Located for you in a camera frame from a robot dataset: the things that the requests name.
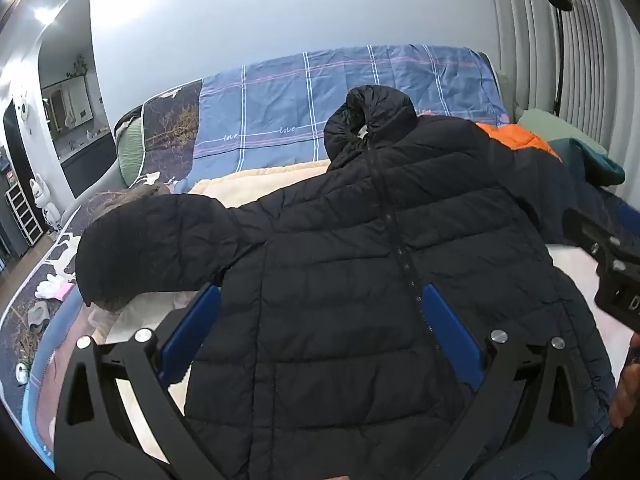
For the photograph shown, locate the dark branch print bedspread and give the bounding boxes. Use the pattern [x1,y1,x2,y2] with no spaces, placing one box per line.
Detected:
[0,80,203,426]

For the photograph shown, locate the cream plush blanket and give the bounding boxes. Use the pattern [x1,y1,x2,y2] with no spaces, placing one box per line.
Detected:
[87,157,633,466]

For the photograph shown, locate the black puffer jacket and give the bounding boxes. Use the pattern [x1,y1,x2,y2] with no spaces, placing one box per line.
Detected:
[75,85,618,480]

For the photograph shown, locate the blue plaid duvet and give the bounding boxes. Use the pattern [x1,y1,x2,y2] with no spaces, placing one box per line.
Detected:
[192,45,506,173]

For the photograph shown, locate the grey pleated curtain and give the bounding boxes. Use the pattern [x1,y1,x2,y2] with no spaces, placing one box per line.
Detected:
[487,0,640,176]

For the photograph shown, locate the dark teal garment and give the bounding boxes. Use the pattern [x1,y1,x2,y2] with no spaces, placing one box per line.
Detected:
[550,137,627,188]

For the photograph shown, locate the person's right hand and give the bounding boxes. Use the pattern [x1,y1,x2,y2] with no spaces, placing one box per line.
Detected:
[609,332,640,428]

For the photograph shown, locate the white ladder shelf rack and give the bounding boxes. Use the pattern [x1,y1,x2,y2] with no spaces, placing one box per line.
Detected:
[4,179,45,247]

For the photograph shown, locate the orange puffer jacket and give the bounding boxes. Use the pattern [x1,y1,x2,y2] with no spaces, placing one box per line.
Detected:
[475,122,563,163]

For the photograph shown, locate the small grey holder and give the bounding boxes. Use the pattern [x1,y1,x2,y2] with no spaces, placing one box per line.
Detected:
[26,302,52,335]

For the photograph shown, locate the green quilted pillow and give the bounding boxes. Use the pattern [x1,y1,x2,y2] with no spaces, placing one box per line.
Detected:
[114,116,147,184]

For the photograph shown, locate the brown fleece garment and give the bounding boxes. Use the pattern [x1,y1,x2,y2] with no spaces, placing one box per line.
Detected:
[92,183,173,221]

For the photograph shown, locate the arched vanity alcove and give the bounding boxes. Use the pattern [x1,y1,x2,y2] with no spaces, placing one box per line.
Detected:
[36,0,118,200]

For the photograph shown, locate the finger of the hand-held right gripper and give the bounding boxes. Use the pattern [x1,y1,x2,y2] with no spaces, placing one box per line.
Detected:
[562,207,625,262]

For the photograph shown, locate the white cat figurine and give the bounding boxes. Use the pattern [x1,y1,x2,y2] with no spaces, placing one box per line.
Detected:
[29,174,62,235]

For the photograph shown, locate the white gloves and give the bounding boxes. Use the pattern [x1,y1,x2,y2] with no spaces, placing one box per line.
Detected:
[34,271,76,300]

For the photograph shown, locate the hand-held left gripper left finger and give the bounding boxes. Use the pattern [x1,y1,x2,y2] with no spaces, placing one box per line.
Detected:
[54,284,223,480]

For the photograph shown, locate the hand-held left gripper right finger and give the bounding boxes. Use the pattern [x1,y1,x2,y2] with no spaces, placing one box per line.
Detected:
[422,284,592,480]

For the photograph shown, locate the light green pillow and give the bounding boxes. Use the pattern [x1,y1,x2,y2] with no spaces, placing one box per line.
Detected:
[517,107,608,158]

